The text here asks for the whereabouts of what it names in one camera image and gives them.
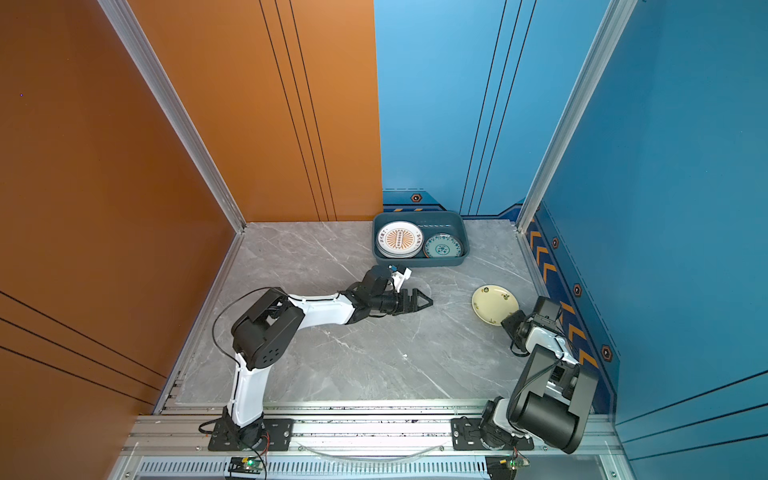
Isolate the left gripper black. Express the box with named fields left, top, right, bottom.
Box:
left=370, top=288, right=434, bottom=315

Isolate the cream plate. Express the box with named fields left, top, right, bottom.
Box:
left=471, top=285, right=520, bottom=326

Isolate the teal patterned plate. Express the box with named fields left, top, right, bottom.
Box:
left=423, top=233, right=464, bottom=259

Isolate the orange sunburst plate front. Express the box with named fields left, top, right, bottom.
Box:
left=375, top=221, right=425, bottom=258

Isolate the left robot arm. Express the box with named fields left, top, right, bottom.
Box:
left=221, top=265, right=434, bottom=447

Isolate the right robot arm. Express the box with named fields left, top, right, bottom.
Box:
left=479, top=311, right=599, bottom=454

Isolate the teal plastic bin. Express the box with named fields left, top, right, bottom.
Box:
left=372, top=211, right=470, bottom=268

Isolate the right circuit board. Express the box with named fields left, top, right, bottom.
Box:
left=485, top=456, right=530, bottom=480

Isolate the left green circuit board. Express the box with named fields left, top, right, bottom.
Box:
left=226, top=456, right=268, bottom=479

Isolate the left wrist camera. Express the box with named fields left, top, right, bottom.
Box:
left=389, top=265, right=412, bottom=292

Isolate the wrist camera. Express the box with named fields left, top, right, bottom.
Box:
left=531, top=296, right=561, bottom=328
left=389, top=265, right=412, bottom=292

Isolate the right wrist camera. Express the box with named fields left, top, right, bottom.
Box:
left=531, top=296, right=561, bottom=328

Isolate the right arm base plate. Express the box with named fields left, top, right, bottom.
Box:
left=450, top=416, right=534, bottom=451

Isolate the aluminium rail frame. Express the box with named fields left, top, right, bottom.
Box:
left=110, top=400, right=633, bottom=479

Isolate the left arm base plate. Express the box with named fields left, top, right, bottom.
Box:
left=208, top=418, right=294, bottom=453

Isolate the right aluminium corner post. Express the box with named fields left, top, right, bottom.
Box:
left=515, top=0, right=638, bottom=234

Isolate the aluminium corner post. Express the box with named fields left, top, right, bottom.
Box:
left=515, top=0, right=638, bottom=234
left=98, top=0, right=246, bottom=235

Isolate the left aluminium corner post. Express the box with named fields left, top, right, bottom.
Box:
left=98, top=0, right=246, bottom=235

